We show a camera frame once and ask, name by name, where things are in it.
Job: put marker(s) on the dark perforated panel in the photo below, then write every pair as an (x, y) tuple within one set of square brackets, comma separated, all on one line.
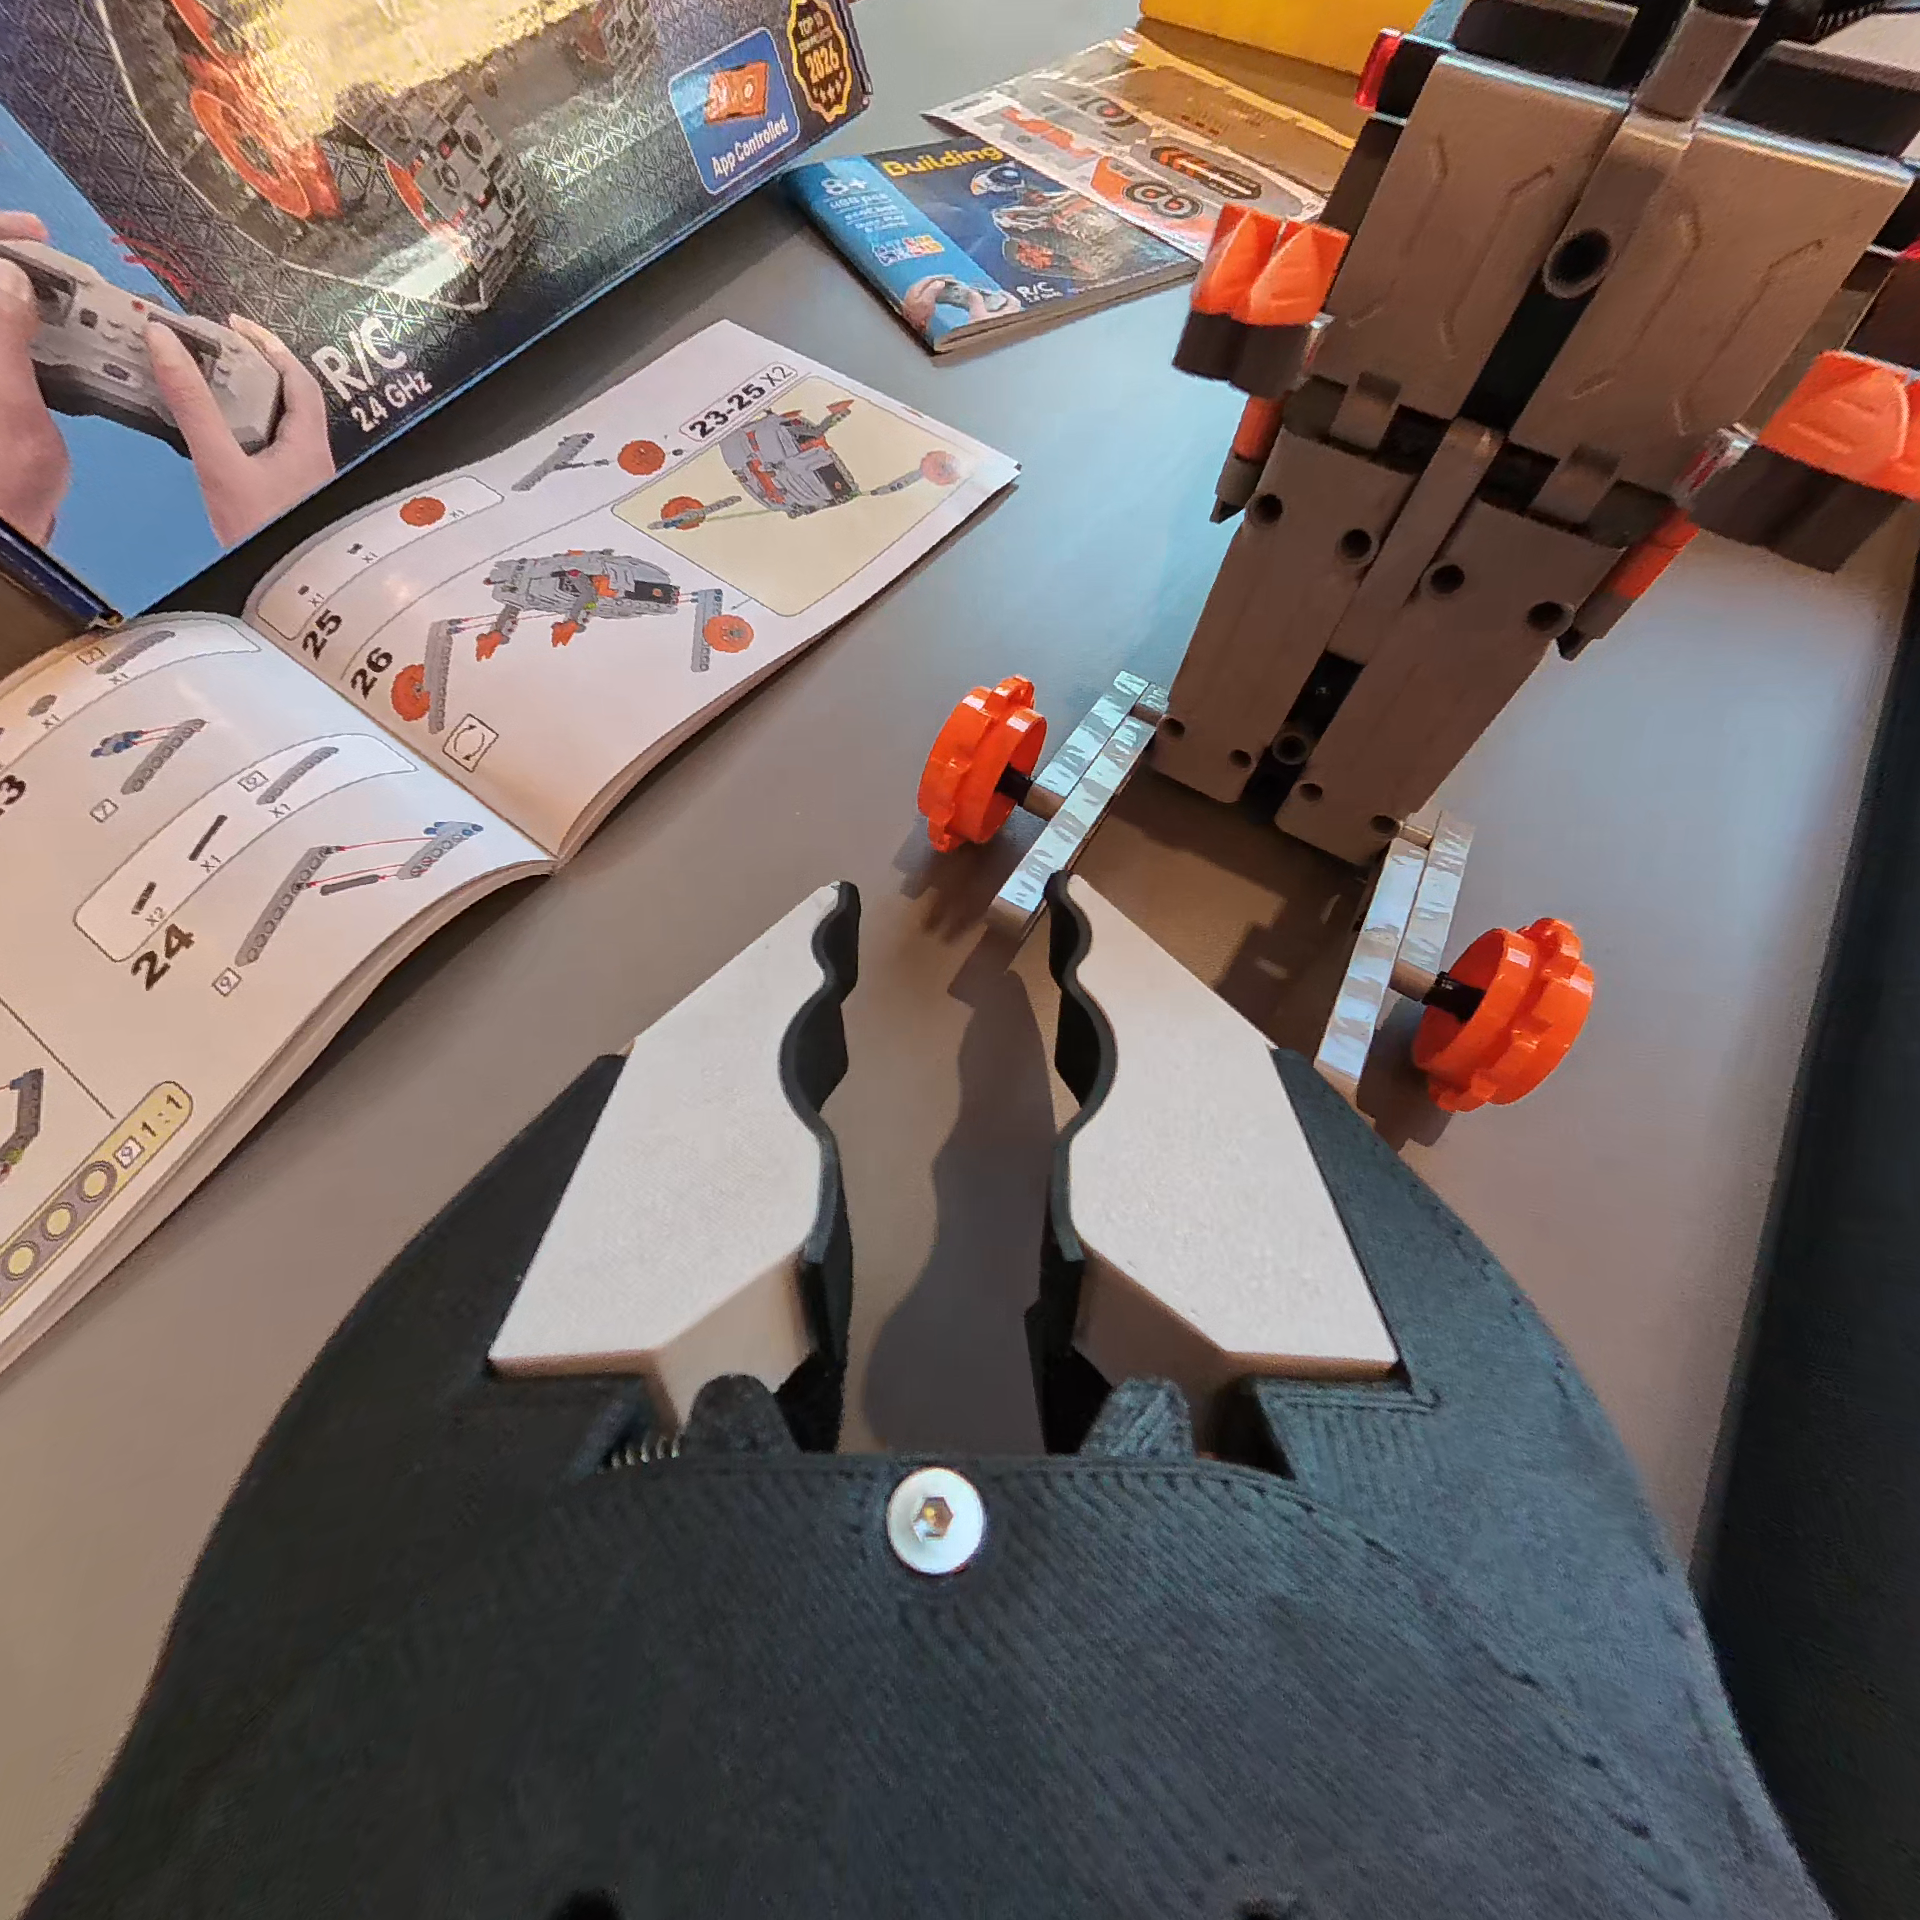
[(1828, 1200)]

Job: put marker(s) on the grey toy robot model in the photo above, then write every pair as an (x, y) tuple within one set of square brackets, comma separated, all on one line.
[(1398, 599)]

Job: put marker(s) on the yellow box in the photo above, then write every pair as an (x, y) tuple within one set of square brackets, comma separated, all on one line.
[(1275, 26)]

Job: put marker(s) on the blue robot kit box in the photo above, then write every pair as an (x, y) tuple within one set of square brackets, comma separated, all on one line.
[(375, 182)]

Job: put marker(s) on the orange grey sticker sheet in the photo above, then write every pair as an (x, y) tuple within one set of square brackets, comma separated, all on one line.
[(1139, 149)]

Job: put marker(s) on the blue cover booklet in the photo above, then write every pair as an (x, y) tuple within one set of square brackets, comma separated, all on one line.
[(976, 241)]

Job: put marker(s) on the white instruction booklet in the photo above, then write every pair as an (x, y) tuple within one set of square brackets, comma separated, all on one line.
[(450, 676)]

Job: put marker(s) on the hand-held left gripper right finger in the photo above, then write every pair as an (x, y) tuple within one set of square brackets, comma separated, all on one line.
[(1215, 1200)]

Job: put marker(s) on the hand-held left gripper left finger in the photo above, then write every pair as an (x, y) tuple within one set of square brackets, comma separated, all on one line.
[(673, 1200)]

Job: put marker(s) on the grey desk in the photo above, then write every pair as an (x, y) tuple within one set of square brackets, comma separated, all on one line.
[(1575, 1273)]

